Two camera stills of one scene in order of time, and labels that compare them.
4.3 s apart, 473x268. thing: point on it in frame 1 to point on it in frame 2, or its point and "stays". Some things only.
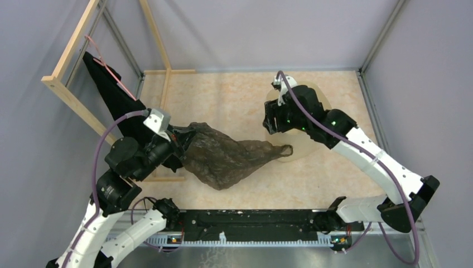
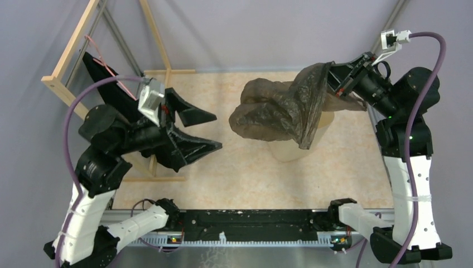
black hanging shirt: x=121 y=103 stays
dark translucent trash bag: x=220 y=162 to x=273 y=110
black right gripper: x=273 y=110 to x=339 y=75
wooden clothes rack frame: x=102 y=131 stays
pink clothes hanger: x=102 y=64 stays
